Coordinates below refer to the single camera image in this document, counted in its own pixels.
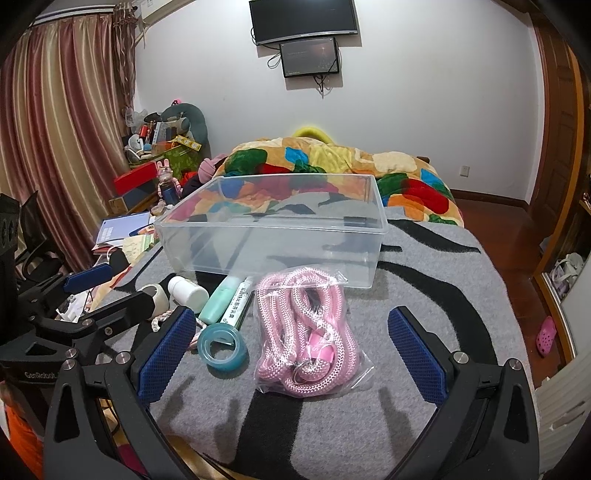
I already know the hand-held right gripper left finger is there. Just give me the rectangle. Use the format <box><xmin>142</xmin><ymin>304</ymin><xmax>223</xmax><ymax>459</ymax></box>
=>
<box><xmin>44</xmin><ymin>305</ymin><xmax>204</xmax><ymax>480</ymax></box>

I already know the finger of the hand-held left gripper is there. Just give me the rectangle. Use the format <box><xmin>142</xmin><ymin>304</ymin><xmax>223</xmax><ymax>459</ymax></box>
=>
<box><xmin>32</xmin><ymin>289</ymin><xmax>156</xmax><ymax>354</ymax></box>
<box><xmin>28</xmin><ymin>262</ymin><xmax>131</xmax><ymax>305</ymax></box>

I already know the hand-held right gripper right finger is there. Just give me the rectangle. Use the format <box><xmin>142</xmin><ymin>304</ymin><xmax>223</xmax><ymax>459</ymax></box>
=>
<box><xmin>387</xmin><ymin>306</ymin><xmax>541</xmax><ymax>480</ymax></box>

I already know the white tape roll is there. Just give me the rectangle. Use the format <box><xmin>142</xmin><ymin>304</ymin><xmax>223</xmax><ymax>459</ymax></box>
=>
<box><xmin>139</xmin><ymin>284</ymin><xmax>172</xmax><ymax>313</ymax></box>

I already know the teal tape roll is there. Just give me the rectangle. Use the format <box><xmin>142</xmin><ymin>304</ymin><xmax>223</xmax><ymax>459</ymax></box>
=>
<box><xmin>198</xmin><ymin>322</ymin><xmax>249</xmax><ymax>373</ymax></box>

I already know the white plastic bottle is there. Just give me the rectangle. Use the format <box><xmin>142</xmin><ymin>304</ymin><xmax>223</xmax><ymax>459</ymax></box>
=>
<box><xmin>167</xmin><ymin>275</ymin><xmax>210</xmax><ymax>311</ymax></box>

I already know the green squeeze tube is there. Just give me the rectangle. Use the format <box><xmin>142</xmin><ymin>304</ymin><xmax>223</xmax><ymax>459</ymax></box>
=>
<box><xmin>198</xmin><ymin>274</ymin><xmax>242</xmax><ymax>324</ymax></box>

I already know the white printed tube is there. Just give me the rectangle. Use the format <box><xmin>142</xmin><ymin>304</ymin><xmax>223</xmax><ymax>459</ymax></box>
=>
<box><xmin>220</xmin><ymin>276</ymin><xmax>256</xmax><ymax>330</ymax></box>

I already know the bagged pink braided rope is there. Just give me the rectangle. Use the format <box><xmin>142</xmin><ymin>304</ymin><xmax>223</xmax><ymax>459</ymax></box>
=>
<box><xmin>252</xmin><ymin>264</ymin><xmax>377</xmax><ymax>398</ymax></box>

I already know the clear plastic storage box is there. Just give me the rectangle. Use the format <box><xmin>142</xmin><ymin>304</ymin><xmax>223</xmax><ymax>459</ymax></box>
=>
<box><xmin>154</xmin><ymin>174</ymin><xmax>389</xmax><ymax>289</ymax></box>

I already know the blue notebook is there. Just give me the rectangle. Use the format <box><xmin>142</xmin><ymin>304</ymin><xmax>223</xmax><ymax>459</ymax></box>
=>
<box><xmin>95</xmin><ymin>212</ymin><xmax>153</xmax><ymax>246</ymax></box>

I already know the black office chair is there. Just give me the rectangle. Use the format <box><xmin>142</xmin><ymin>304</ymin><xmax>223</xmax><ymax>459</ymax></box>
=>
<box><xmin>17</xmin><ymin>189</ymin><xmax>65</xmax><ymax>283</ymax></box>

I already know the orange clothing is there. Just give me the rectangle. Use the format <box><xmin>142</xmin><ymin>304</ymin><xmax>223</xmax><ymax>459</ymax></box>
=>
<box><xmin>0</xmin><ymin>382</ymin><xmax>45</xmax><ymax>468</ymax></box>

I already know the red box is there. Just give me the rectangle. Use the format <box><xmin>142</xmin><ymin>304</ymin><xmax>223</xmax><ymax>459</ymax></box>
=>
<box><xmin>113</xmin><ymin>161</ymin><xmax>160</xmax><ymax>196</ymax></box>

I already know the pink bunny toy bottle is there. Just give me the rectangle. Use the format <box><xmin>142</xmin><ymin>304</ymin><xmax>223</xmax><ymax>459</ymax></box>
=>
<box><xmin>156</xmin><ymin>158</ymin><xmax>181</xmax><ymax>204</ymax></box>

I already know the pink clog slipper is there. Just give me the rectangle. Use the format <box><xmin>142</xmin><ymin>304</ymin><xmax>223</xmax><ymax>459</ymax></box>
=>
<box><xmin>534</xmin><ymin>316</ymin><xmax>558</xmax><ymax>358</ymax></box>

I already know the pink striped curtain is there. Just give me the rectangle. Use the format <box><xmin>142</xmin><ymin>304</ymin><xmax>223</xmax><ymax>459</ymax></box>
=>
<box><xmin>0</xmin><ymin>11</ymin><xmax>140</xmax><ymax>273</ymax></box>

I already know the green patterned box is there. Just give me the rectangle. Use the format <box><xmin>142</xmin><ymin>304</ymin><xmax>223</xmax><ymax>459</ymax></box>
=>
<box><xmin>159</xmin><ymin>142</ymin><xmax>203</xmax><ymax>179</ymax></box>

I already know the colourful patterned quilt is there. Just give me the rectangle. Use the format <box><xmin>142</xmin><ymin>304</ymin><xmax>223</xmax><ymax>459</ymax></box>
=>
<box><xmin>225</xmin><ymin>136</ymin><xmax>465</xmax><ymax>228</ymax></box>

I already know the pink knitted hat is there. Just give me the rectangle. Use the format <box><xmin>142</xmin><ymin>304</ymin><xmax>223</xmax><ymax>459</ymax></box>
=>
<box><xmin>197</xmin><ymin>154</ymin><xmax>228</xmax><ymax>182</ymax></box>

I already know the white plastic bag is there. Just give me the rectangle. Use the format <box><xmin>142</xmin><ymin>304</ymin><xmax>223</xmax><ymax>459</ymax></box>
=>
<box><xmin>124</xmin><ymin>108</ymin><xmax>149</xmax><ymax>136</ymax></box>

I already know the white handbag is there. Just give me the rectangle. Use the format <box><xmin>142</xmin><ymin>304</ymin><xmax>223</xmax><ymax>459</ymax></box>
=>
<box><xmin>551</xmin><ymin>252</ymin><xmax>585</xmax><ymax>297</ymax></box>

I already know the yellow pillow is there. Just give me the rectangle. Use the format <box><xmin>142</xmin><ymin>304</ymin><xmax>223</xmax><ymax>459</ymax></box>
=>
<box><xmin>290</xmin><ymin>125</ymin><xmax>336</xmax><ymax>142</ymax></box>

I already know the wooden door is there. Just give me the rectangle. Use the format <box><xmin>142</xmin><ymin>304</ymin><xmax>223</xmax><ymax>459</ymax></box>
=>
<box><xmin>525</xmin><ymin>13</ymin><xmax>588</xmax><ymax>214</ymax></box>

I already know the white air conditioner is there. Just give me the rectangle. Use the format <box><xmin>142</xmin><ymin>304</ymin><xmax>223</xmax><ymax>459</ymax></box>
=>
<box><xmin>137</xmin><ymin>0</ymin><xmax>180</xmax><ymax>20</ymax></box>

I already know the braided pink white cord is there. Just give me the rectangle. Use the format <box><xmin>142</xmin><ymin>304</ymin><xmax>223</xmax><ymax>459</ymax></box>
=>
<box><xmin>150</xmin><ymin>308</ymin><xmax>175</xmax><ymax>332</ymax></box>

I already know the small black wall monitor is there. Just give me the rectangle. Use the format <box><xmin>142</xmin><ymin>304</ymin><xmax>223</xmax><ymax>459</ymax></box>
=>
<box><xmin>279</xmin><ymin>38</ymin><xmax>341</xmax><ymax>79</ymax></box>

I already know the black wall television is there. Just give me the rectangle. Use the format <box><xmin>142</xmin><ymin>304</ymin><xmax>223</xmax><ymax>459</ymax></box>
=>
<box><xmin>249</xmin><ymin>0</ymin><xmax>360</xmax><ymax>46</ymax></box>

